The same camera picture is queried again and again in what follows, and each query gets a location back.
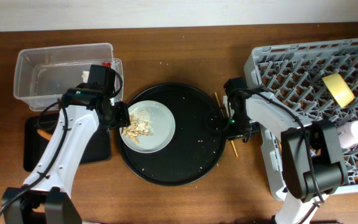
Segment wooden chopstick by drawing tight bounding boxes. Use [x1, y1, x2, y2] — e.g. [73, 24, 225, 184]
[276, 138, 282, 153]
[213, 92, 238, 157]

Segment grey plate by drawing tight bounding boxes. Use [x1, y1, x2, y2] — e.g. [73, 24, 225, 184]
[119, 100, 176, 153]

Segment carrot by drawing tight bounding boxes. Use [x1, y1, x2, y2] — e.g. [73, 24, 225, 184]
[37, 129, 52, 141]

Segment yellow bowl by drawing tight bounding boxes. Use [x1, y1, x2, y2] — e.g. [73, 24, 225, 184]
[323, 73, 355, 108]

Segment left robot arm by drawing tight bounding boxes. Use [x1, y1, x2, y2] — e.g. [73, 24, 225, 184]
[0, 65, 130, 223]

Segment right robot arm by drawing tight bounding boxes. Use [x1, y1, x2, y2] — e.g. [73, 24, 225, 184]
[209, 77, 348, 223]

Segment peanut and rice scraps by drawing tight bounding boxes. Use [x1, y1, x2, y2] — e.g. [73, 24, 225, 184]
[121, 108, 153, 144]

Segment black rectangular tray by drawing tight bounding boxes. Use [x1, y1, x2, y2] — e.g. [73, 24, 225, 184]
[23, 116, 111, 172]

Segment black round tray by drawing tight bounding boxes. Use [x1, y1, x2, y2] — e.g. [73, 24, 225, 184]
[118, 83, 226, 186]

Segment red wrapper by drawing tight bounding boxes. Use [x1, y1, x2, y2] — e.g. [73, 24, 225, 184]
[101, 62, 111, 67]

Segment crumpled white tissue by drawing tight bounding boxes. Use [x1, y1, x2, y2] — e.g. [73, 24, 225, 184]
[81, 71, 90, 83]

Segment clear plastic bin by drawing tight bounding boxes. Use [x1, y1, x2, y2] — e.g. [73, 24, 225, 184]
[13, 43, 124, 111]

